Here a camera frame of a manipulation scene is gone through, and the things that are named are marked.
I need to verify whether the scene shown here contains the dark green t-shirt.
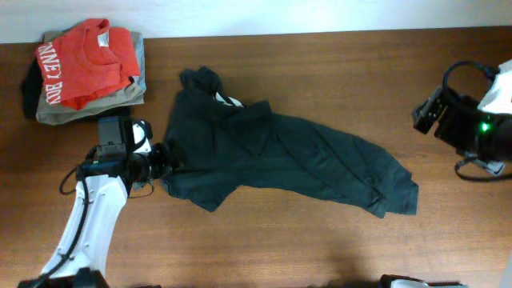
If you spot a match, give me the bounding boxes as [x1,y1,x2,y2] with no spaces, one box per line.
[161,67,419,218]

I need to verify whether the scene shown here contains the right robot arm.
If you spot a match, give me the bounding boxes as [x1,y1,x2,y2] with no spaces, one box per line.
[412,61,511,162]

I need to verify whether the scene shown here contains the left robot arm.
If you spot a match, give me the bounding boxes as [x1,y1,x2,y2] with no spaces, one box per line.
[18,142,186,287]

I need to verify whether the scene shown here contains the olive grey folded garment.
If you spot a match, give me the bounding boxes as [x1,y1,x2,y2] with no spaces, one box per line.
[34,31,146,126]

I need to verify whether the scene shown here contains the red folded t-shirt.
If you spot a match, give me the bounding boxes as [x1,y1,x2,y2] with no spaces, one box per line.
[35,18,141,110]

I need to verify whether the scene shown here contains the black folded garment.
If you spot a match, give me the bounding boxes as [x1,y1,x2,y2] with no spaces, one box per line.
[21,59,131,122]

